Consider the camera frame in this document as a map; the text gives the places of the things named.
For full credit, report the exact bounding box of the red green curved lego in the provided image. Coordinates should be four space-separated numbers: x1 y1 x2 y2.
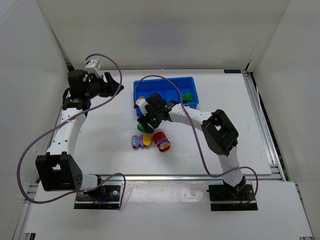
137 123 146 133

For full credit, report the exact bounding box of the green number two lego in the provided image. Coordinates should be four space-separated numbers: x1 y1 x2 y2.
182 92 193 104

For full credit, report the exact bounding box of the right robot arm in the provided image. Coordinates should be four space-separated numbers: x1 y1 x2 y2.
134 93 246 198

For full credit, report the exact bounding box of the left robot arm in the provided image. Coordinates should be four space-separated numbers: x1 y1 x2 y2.
35 69 124 192

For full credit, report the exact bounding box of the yellow rounded lego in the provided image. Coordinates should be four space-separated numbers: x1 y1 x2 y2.
142 134 153 148

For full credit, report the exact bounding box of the purple paw lego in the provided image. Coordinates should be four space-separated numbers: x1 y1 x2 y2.
131 135 140 149

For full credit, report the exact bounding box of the purple flower lego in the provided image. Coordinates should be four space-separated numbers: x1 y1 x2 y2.
138 134 145 148

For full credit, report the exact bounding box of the red flower lego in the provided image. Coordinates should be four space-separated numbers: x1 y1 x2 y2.
158 140 171 153

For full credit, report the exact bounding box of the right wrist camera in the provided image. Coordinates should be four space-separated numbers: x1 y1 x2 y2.
134 97 148 117

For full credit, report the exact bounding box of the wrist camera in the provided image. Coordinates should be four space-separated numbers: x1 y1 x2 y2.
85 58 102 72
134 97 148 117

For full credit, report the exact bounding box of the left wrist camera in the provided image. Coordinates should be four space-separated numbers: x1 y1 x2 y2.
85 58 102 72

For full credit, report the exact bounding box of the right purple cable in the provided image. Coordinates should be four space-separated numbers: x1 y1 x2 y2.
134 74 259 206

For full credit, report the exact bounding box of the purple cable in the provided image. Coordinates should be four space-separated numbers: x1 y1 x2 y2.
17 53 126 210
134 74 259 206

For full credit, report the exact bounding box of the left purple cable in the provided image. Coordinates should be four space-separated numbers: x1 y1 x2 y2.
17 53 126 210

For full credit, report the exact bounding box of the aluminium frame rail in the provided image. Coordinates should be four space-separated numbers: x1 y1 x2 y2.
84 173 286 181

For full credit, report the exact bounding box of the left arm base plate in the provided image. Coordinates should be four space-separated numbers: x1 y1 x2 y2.
73 181 123 210

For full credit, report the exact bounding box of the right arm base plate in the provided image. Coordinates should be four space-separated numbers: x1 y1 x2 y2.
206 183 258 212

